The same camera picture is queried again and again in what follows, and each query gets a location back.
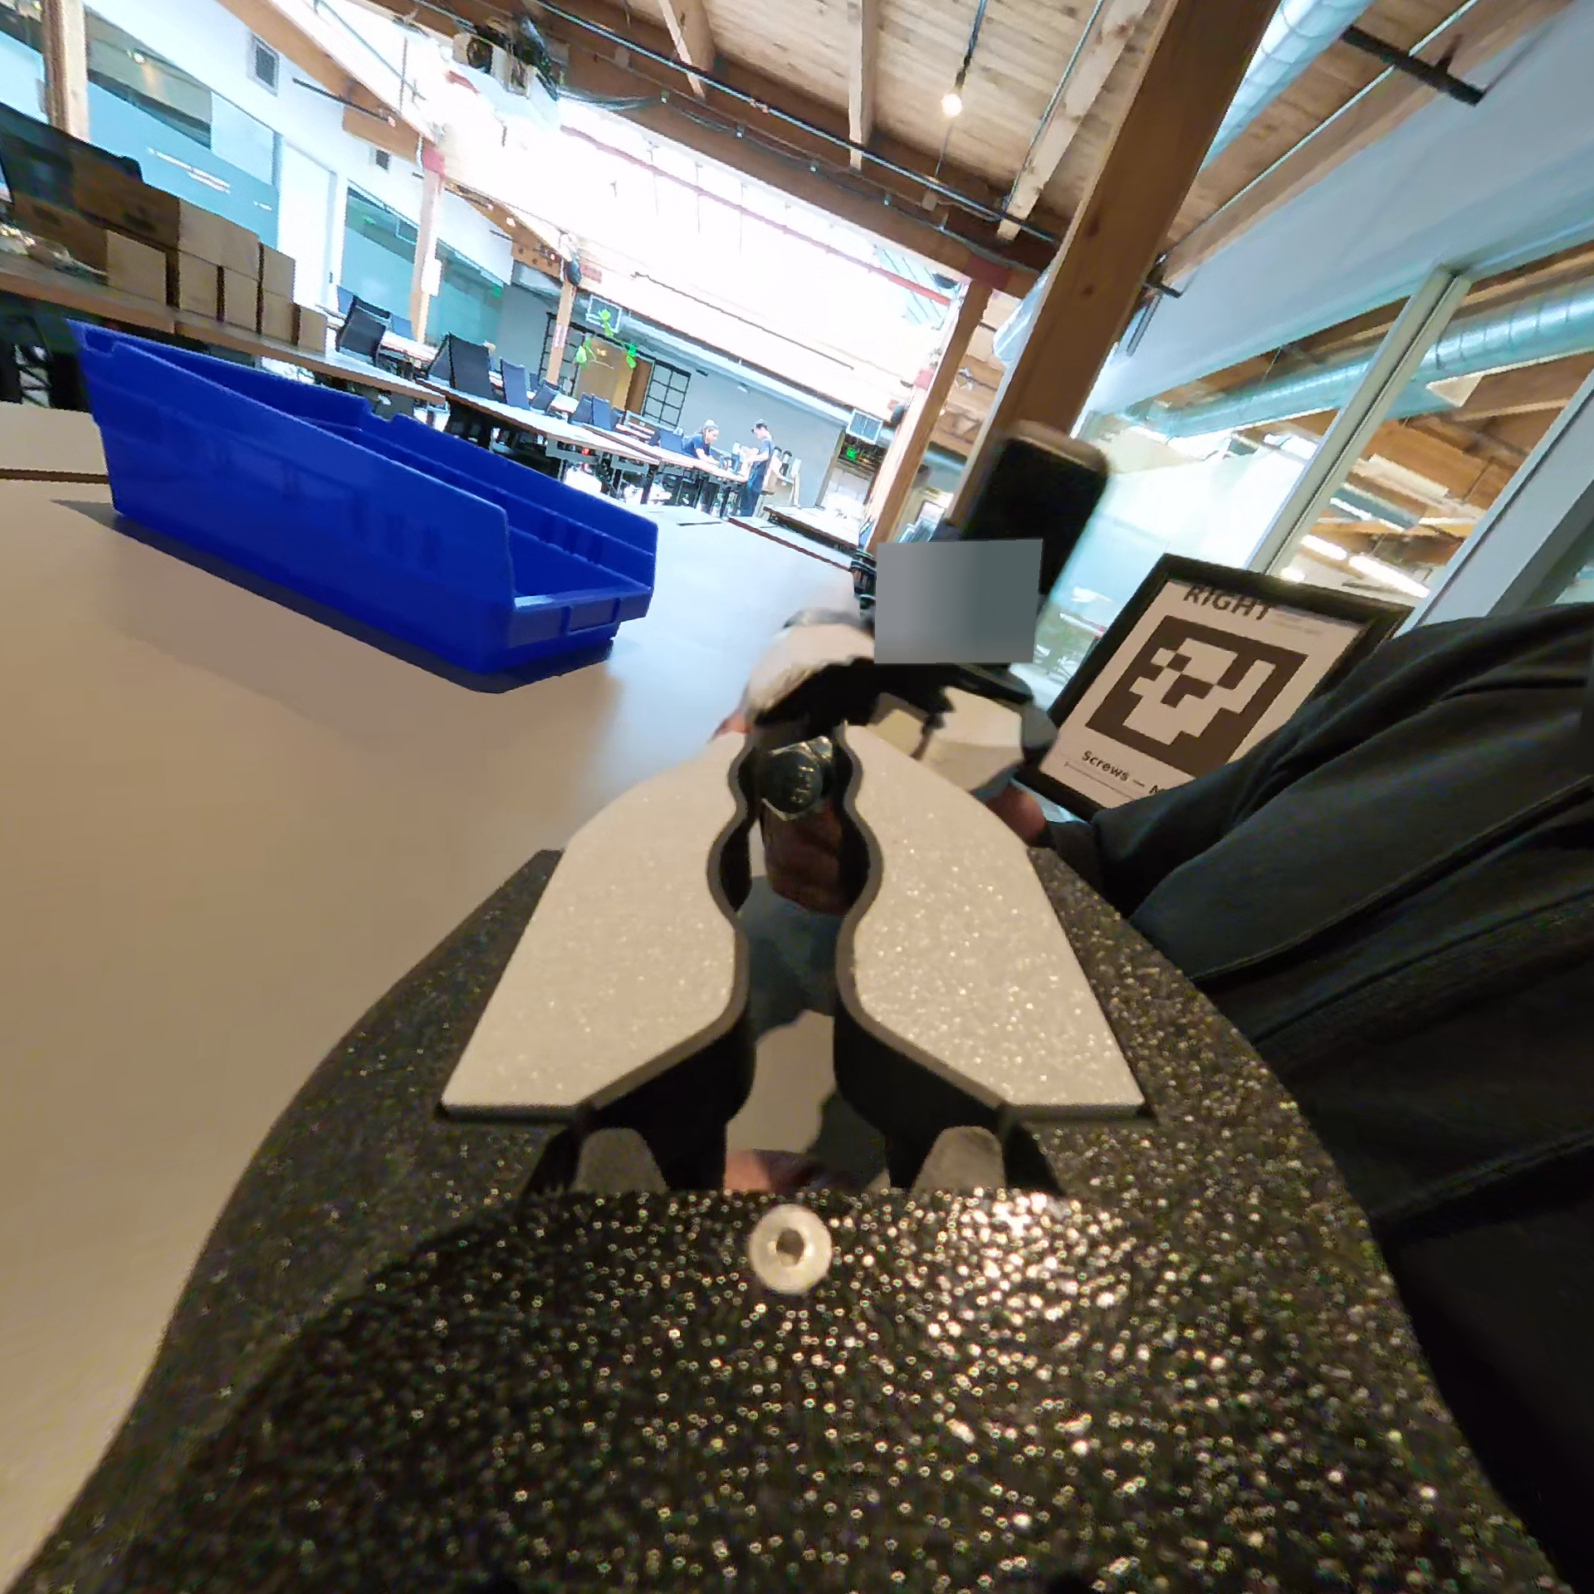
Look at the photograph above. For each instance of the black framed marker sign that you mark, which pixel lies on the black framed marker sign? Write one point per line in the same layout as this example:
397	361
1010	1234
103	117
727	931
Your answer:
1221	686

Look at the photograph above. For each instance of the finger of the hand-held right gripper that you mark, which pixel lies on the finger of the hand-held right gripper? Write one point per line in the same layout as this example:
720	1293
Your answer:
818	669
972	743

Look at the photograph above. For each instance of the stack of cardboard boxes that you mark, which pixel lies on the stack of cardboard boxes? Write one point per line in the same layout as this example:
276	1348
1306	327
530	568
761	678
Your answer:
213	263

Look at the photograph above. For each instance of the blue plastic bin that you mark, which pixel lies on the blue plastic bin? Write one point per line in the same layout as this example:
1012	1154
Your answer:
374	524

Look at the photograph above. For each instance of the wooden pillar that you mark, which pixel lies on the wooden pillar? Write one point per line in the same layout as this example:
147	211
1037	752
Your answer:
1122	225

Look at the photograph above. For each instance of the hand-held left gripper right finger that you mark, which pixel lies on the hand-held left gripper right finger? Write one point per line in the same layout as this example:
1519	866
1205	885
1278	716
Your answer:
985	972

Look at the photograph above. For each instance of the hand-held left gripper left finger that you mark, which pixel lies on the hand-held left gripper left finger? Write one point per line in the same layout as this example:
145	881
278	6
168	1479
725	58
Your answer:
612	959

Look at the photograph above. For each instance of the person's right hand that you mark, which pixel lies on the person's right hand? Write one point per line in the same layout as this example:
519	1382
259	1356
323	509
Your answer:
1021	813

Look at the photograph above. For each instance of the steel hex bolt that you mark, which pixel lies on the steel hex bolt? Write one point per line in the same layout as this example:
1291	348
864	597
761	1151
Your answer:
767	779

